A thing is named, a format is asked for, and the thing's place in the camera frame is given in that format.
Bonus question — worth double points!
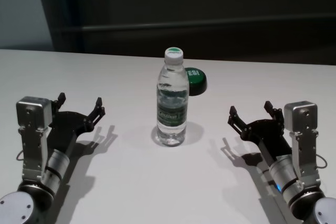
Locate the clear water bottle green label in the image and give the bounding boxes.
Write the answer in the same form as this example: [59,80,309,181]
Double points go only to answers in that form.
[154,47,190,147]

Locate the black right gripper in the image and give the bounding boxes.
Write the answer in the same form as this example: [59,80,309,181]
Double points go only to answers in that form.
[227,100,292,161]

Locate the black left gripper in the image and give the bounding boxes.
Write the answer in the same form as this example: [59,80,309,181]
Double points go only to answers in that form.
[48,92,106,154]

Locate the green YES button black base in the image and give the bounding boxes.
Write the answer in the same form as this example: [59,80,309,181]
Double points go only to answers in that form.
[185,67,208,97]

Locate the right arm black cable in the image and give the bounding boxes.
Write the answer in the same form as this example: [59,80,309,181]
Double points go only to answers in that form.
[316,154,329,169]

